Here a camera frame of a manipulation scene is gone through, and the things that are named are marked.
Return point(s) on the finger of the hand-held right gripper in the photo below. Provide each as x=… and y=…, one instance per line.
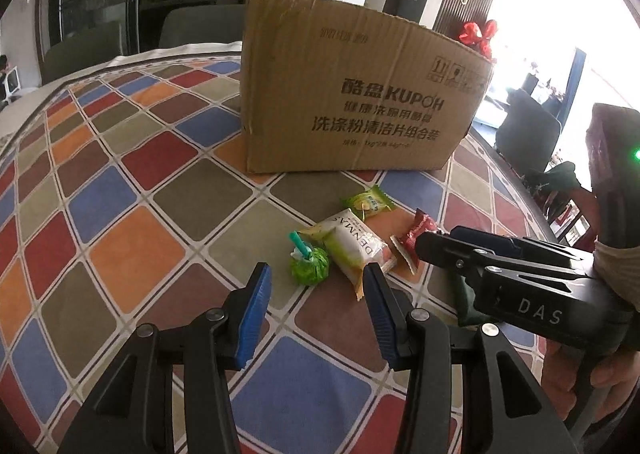
x=445, y=251
x=487, y=240

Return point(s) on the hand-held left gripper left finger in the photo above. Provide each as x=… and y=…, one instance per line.
x=252, y=316

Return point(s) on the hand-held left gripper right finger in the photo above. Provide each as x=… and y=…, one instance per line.
x=377, y=321

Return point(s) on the small red snack packet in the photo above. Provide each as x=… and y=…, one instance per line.
x=407, y=241

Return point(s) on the dark green snack packet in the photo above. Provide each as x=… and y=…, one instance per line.
x=467, y=301

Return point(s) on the green candy with stick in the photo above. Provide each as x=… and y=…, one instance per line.
x=310, y=264

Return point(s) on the white and green bread packet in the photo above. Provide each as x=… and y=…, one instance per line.
x=350, y=244

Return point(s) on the small green snack packet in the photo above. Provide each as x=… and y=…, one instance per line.
x=367, y=201

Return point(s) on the brown cardboard box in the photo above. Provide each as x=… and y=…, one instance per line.
x=350, y=98

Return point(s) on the person's right hand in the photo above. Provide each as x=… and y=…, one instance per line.
x=562, y=374

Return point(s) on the dark green garment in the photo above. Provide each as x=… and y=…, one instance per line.
x=555, y=181

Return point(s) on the brown wooden chair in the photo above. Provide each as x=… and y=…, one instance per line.
x=575, y=219

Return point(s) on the grey office chair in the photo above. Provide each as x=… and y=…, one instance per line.
x=525, y=128

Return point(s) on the colourful diamond-pattern tablecloth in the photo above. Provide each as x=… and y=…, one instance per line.
x=150, y=194

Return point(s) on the black monitor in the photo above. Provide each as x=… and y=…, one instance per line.
x=579, y=73

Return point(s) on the red bow balloon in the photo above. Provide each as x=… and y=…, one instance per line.
x=477, y=33

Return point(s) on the grey dining chair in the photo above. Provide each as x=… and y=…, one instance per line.
x=200, y=26
x=80, y=53

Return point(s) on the small white cart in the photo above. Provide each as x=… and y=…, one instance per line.
x=9, y=81

